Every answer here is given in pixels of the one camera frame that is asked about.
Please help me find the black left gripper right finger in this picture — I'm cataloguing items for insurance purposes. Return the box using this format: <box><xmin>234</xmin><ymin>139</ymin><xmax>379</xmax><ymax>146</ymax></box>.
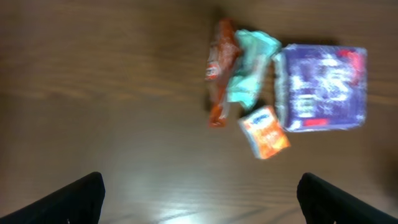
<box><xmin>297</xmin><ymin>172</ymin><xmax>397</xmax><ymax>224</ymax></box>

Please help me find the red snack wrapper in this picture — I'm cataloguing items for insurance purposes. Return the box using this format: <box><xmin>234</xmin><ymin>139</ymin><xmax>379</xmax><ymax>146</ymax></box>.
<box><xmin>205</xmin><ymin>18</ymin><xmax>241</xmax><ymax>128</ymax></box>

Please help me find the orange tissue pack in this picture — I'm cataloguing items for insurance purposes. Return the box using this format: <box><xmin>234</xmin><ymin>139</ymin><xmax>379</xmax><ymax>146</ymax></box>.
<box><xmin>238</xmin><ymin>106</ymin><xmax>290</xmax><ymax>159</ymax></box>

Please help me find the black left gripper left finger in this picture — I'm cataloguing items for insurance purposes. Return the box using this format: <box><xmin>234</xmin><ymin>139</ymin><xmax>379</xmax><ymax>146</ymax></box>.
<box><xmin>1</xmin><ymin>172</ymin><xmax>105</xmax><ymax>224</ymax></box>

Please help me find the teal wipes packet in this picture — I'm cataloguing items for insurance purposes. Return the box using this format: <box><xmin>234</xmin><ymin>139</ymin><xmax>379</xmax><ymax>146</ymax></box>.
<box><xmin>227</xmin><ymin>29</ymin><xmax>282</xmax><ymax>110</ymax></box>

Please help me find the purple Carefree pad package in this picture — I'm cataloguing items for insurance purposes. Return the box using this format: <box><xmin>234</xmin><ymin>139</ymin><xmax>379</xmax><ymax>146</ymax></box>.
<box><xmin>274</xmin><ymin>44</ymin><xmax>368</xmax><ymax>133</ymax></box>

